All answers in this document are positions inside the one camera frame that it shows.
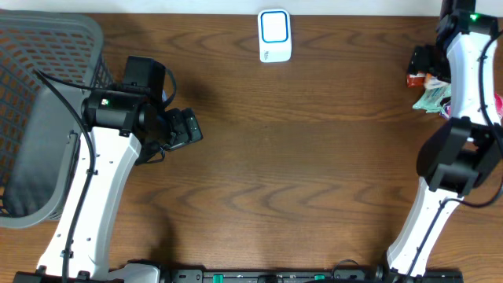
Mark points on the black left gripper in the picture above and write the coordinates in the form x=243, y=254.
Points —
x=185, y=128

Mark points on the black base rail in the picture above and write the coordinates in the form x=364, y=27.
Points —
x=275, y=276

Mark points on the red chocolate bar wrapper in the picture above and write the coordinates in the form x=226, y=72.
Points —
x=415, y=80

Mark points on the white barcode scanner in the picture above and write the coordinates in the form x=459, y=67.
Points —
x=275, y=36

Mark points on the purple snack packet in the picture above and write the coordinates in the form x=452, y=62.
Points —
x=499, y=104

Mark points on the orange tissue pack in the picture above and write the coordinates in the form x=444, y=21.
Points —
x=431, y=82

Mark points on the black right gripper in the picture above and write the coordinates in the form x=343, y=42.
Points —
x=423, y=62

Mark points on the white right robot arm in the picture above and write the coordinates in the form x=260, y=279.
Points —
x=462, y=153

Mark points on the green wet wipes pack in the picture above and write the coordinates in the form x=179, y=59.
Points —
x=435, y=101

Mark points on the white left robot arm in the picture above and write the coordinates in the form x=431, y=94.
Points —
x=121, y=125

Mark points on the grey plastic basket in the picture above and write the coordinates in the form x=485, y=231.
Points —
x=39, y=137

